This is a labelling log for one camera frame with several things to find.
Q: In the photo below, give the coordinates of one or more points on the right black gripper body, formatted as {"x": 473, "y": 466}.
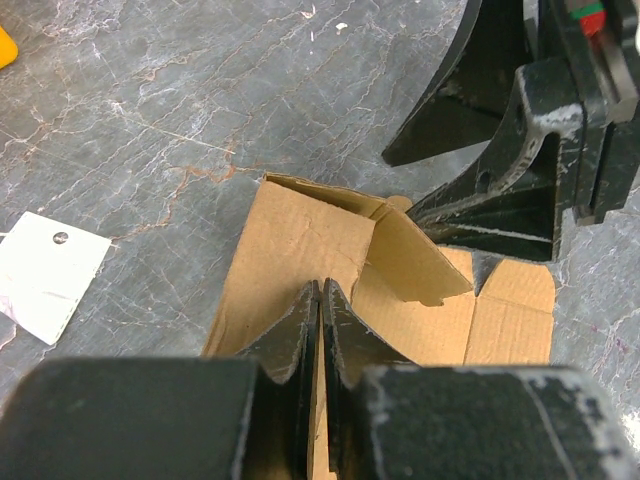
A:
{"x": 595, "y": 39}

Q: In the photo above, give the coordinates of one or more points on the cardboard box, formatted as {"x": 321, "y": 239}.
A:
{"x": 416, "y": 296}

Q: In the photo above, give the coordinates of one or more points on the white paper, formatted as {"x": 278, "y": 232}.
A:
{"x": 46, "y": 268}

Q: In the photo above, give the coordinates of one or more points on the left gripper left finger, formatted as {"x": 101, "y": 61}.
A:
{"x": 247, "y": 416}

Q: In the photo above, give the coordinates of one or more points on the yellow candy bag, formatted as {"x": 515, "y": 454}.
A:
{"x": 8, "y": 49}

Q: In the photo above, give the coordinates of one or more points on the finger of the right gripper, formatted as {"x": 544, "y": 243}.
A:
{"x": 510, "y": 200}
{"x": 468, "y": 94}

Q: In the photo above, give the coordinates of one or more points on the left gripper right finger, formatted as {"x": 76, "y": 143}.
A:
{"x": 389, "y": 418}

